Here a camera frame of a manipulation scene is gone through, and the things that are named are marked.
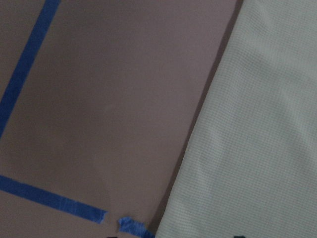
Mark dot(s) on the olive green long-sleeve shirt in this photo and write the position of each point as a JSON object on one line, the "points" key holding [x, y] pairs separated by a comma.
{"points": [[250, 167]]}

